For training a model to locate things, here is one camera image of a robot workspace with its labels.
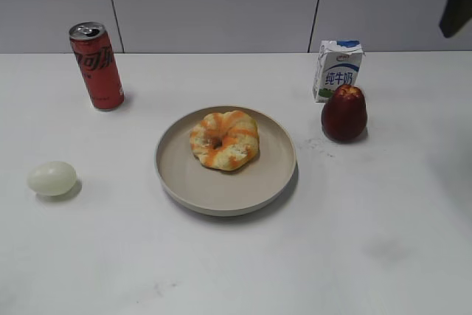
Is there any orange striped ring croissant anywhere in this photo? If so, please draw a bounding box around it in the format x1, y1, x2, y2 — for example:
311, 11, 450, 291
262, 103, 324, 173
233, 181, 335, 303
190, 110, 260, 171

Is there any beige round plate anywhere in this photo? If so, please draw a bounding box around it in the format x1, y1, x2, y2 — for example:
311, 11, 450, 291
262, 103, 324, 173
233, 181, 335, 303
154, 105, 297, 217

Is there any white blue milk carton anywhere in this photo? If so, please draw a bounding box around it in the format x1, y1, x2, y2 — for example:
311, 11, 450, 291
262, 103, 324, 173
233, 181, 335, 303
313, 40, 364, 103

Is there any dark red wax apple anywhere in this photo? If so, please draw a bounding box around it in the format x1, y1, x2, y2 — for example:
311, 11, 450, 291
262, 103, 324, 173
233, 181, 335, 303
321, 84, 367, 142

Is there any red cola can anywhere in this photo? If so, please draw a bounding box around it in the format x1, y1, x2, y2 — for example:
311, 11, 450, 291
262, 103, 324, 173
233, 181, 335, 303
69, 21, 125, 111

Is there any white egg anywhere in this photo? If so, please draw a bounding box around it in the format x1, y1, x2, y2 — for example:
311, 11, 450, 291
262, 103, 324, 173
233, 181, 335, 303
27, 161, 77, 196

